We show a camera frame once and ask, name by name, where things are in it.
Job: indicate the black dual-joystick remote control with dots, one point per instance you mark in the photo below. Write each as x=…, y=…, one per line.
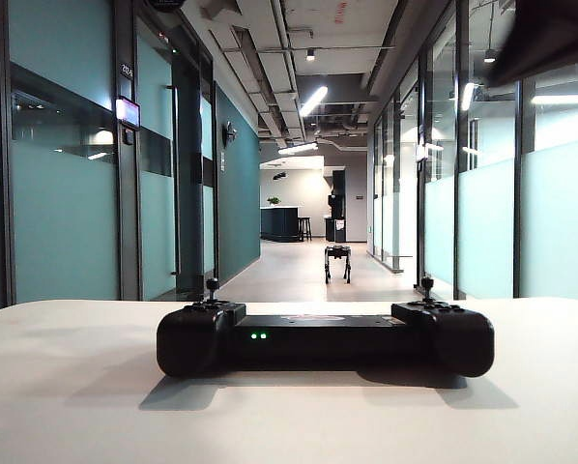
x=325, y=343

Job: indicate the black quadruped robot dog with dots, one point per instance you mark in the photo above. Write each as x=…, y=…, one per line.
x=337, y=256

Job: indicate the black door access reader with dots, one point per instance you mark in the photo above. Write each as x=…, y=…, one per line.
x=128, y=137

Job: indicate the dark counter with white top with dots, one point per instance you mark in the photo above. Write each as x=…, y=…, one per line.
x=278, y=223

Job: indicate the dark wooden bar stool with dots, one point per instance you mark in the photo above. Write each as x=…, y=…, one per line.
x=304, y=227

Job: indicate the green potted plant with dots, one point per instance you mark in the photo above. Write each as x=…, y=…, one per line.
x=273, y=200

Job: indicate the black bin with white label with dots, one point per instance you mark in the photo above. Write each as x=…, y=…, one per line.
x=336, y=231

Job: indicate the black ceiling projector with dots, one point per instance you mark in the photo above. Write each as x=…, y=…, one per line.
x=279, y=176

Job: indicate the tall black cabinet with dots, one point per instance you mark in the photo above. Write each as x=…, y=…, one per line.
x=338, y=193

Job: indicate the low linear ceiling light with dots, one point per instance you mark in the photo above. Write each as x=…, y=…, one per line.
x=296, y=149

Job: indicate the long linear ceiling light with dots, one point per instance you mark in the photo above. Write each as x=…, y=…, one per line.
x=313, y=100

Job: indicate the ceiling track spot lamp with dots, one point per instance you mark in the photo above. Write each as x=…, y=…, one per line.
x=310, y=55

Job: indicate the lit room display panel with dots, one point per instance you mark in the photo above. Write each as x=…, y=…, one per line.
x=127, y=112

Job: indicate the linear light behind glass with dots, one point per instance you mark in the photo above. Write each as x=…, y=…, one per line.
x=468, y=95

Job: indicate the room number plate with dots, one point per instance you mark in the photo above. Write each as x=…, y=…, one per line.
x=126, y=69

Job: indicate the black pendant ceiling lamp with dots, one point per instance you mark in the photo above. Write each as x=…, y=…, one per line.
x=489, y=56

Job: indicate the wide light strip behind glass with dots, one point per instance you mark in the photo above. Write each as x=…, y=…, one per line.
x=564, y=99

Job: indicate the small white wall sign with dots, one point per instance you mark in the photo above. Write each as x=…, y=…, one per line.
x=222, y=160

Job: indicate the black star wall ornament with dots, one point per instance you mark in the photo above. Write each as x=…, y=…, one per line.
x=229, y=133

